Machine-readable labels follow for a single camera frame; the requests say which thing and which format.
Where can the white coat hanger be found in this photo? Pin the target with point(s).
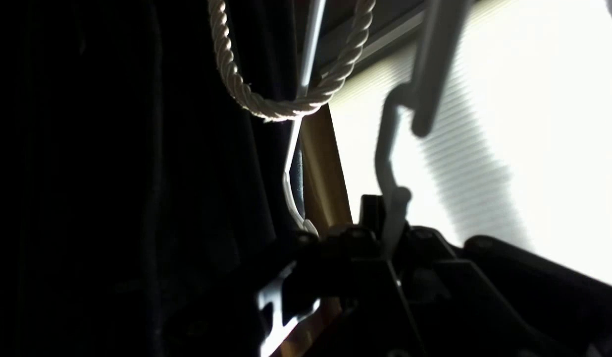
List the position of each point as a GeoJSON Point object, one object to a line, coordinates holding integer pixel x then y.
{"type": "Point", "coordinates": [391, 166]}

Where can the white window blind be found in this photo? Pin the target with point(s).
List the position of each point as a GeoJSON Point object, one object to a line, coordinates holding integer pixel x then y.
{"type": "Point", "coordinates": [550, 132]}

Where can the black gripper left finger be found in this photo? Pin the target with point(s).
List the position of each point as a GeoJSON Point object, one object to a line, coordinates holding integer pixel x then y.
{"type": "Point", "coordinates": [358, 285]}

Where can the dark hanging coat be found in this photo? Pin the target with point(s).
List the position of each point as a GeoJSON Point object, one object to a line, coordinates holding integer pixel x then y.
{"type": "Point", "coordinates": [120, 200]}

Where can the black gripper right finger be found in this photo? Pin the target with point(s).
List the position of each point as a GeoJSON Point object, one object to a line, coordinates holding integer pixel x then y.
{"type": "Point", "coordinates": [445, 291]}

